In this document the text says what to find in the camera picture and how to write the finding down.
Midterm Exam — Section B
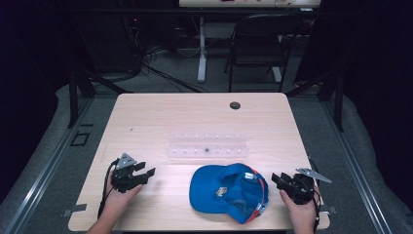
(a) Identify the clear plastic peg rack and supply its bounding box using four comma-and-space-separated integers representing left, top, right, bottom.
167, 131, 249, 160

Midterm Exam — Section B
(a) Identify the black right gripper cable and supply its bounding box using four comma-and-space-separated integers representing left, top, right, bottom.
306, 155, 323, 234

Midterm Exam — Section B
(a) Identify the blue baseball cap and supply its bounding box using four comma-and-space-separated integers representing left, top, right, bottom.
188, 162, 270, 225

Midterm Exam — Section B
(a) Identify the grey table bracket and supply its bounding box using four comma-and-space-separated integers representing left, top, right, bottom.
60, 203, 89, 218
319, 205, 339, 216

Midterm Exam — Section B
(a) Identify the person's left hand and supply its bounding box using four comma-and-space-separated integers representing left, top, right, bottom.
101, 174, 144, 218

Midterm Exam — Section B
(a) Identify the white background desk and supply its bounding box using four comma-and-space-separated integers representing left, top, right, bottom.
177, 0, 322, 84

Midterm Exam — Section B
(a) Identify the black folding chair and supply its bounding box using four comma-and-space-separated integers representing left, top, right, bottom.
223, 13, 306, 94

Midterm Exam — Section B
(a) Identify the bundle of floor cables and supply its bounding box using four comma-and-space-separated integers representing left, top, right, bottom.
121, 14, 210, 95

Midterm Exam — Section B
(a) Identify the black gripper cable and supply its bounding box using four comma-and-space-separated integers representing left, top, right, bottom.
306, 155, 323, 234
96, 158, 121, 219

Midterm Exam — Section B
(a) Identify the black metal stand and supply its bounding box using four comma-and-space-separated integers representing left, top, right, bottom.
65, 62, 134, 130
284, 69, 346, 133

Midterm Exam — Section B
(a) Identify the person's right hand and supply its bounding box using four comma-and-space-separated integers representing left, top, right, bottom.
280, 186, 321, 227

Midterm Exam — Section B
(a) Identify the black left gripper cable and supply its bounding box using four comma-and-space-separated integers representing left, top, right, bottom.
96, 158, 121, 219

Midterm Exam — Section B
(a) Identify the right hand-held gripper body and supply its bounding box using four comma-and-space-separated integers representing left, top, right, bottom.
282, 168, 333, 206

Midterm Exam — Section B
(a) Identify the aluminium floor rail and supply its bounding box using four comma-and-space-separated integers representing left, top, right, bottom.
319, 96, 395, 234
0, 97, 95, 234

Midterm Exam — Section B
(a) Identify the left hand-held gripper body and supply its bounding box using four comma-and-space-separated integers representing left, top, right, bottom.
111, 152, 144, 194

